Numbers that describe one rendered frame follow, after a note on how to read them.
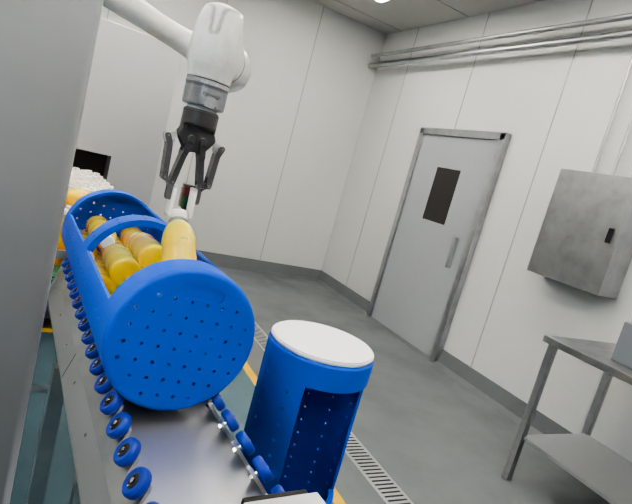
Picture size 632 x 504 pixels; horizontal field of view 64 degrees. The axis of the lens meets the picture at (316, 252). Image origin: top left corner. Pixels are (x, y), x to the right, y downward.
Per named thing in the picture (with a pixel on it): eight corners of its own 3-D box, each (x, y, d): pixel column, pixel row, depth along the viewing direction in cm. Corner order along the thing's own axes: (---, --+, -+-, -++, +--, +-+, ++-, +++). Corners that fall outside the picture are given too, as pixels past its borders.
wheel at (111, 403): (119, 396, 89) (127, 402, 90) (115, 384, 93) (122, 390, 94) (99, 415, 88) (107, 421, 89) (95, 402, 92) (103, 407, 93)
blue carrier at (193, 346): (78, 405, 86) (135, 250, 84) (48, 260, 158) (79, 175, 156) (226, 418, 102) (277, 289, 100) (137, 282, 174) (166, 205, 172)
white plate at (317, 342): (252, 331, 125) (251, 335, 125) (355, 374, 115) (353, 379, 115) (299, 313, 150) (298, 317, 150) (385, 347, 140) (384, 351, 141)
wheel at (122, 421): (127, 419, 83) (135, 425, 84) (122, 405, 86) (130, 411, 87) (105, 439, 82) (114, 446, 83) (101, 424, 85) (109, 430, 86)
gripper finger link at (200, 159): (194, 137, 109) (201, 137, 110) (193, 188, 112) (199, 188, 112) (200, 138, 106) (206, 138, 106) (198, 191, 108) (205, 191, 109)
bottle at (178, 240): (157, 304, 102) (157, 224, 110) (191, 306, 106) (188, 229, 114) (168, 291, 97) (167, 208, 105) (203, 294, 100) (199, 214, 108)
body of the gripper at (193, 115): (187, 103, 101) (177, 149, 102) (227, 115, 105) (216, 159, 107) (177, 102, 107) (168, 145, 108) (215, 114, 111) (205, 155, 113)
